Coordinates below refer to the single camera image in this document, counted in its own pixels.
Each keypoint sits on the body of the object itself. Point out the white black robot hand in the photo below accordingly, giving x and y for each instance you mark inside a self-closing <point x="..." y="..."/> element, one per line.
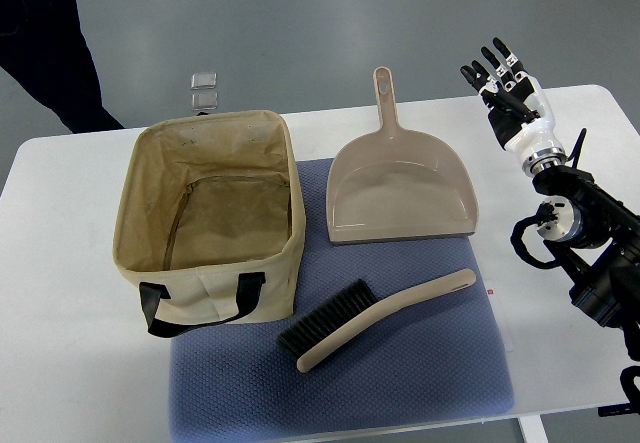
<point x="519" y="112"/>

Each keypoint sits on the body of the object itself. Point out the pink hand broom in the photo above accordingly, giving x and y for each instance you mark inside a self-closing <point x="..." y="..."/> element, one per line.
<point x="353" y="310"/>

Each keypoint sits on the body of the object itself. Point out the yellow fabric bag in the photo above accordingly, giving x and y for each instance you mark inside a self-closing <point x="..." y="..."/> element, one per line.
<point x="211" y="222"/>

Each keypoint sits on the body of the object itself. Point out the pink dustpan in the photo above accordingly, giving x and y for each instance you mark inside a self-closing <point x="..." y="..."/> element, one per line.
<point x="396" y="184"/>

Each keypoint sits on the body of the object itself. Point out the blue quilted mat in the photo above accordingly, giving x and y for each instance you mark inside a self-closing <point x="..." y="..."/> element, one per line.
<point x="442" y="359"/>

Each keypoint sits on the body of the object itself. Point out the black table control panel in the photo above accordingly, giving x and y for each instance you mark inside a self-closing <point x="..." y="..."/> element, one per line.
<point x="617" y="410"/>

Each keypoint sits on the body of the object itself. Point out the lower clear floor plate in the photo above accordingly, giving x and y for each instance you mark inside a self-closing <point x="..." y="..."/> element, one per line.
<point x="204" y="101"/>

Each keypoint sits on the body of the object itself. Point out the white table leg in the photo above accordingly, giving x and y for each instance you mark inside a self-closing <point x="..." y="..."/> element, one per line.
<point x="532" y="429"/>

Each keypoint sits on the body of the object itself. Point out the person in dark trousers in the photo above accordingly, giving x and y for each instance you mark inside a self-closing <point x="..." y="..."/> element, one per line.
<point x="44" y="50"/>

